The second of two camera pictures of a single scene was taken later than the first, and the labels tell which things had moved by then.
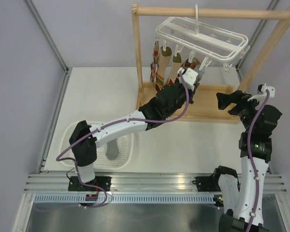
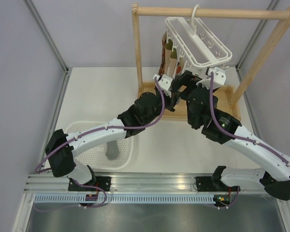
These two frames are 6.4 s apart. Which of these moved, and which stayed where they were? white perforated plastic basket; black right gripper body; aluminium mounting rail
Moved: black right gripper body
Stayed: white perforated plastic basket; aluminium mounting rail
